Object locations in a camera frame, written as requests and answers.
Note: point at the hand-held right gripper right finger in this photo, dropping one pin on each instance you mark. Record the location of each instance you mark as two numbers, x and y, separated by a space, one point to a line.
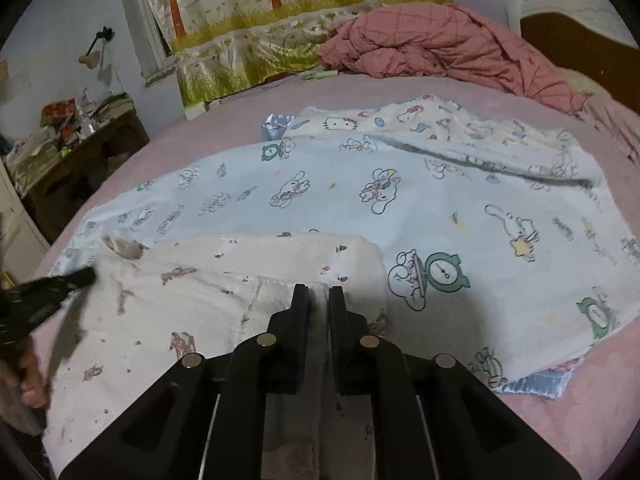
337 315

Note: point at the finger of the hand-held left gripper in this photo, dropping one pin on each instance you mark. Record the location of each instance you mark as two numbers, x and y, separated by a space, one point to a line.
77 277

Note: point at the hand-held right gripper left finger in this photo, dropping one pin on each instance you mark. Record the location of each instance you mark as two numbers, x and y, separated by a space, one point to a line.
300 310

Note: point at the white floral pants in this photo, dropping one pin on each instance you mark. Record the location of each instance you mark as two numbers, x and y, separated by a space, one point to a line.
200 310

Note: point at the light blue cartoon pants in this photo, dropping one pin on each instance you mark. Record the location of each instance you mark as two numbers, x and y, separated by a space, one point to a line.
450 220

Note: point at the white cartoon cat pants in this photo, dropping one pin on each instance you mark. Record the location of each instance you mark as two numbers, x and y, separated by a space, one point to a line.
425 115

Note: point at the person's left hand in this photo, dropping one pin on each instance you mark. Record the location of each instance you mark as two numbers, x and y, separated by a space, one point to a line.
30 375

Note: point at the white cabinet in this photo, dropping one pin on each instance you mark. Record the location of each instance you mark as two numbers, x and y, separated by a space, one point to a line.
20 230

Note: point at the dark wooden desk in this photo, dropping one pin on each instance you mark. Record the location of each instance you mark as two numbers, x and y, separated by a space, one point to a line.
100 160

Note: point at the stack of papers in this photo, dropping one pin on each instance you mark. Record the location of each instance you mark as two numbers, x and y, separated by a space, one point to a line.
30 160

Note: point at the clear plastic bottle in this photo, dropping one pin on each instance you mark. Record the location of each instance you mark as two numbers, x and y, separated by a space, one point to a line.
87 120

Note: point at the red box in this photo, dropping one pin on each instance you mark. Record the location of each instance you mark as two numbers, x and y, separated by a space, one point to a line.
57 110

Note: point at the stack of books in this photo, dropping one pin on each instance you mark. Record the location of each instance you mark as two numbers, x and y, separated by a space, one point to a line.
115 107

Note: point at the bed with pink sheet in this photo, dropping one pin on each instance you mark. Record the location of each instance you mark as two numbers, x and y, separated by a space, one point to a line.
200 130

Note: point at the green and white box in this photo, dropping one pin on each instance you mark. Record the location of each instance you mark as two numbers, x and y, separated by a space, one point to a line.
194 110

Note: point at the small white hand-held fan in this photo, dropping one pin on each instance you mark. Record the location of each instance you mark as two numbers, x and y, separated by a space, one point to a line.
315 75

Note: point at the pink plaid quilt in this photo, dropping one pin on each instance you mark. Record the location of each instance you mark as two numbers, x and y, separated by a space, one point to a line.
440 45

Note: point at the tree print curtain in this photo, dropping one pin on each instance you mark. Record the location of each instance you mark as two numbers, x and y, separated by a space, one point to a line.
250 20

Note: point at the cream pillow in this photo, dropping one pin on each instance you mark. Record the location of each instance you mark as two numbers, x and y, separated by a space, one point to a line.
582 82

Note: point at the pink pillow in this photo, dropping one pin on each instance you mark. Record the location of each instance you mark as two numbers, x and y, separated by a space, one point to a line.
615 120

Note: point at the white and brown headboard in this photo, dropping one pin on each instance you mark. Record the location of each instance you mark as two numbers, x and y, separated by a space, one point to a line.
575 35

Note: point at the pink wall lamp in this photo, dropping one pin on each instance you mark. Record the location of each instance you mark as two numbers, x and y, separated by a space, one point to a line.
89 57

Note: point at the white window frame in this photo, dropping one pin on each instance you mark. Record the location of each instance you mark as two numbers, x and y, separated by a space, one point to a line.
150 35

